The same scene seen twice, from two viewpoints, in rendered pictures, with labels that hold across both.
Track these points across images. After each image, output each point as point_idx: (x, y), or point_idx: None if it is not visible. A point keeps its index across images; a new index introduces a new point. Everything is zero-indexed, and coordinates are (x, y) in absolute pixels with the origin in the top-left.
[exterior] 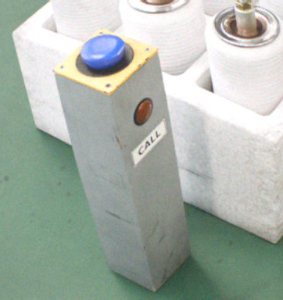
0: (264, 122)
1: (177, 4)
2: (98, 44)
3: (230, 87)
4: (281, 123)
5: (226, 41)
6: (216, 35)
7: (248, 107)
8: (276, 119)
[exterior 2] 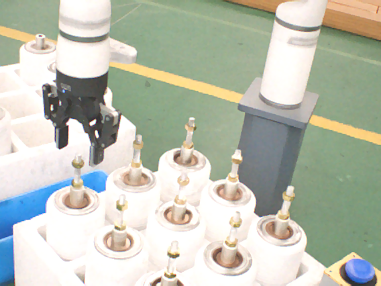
0: (314, 271)
1: (245, 252)
2: (359, 268)
3: (293, 272)
4: (317, 264)
5: (294, 243)
6: (286, 246)
7: (296, 276)
8: (313, 265)
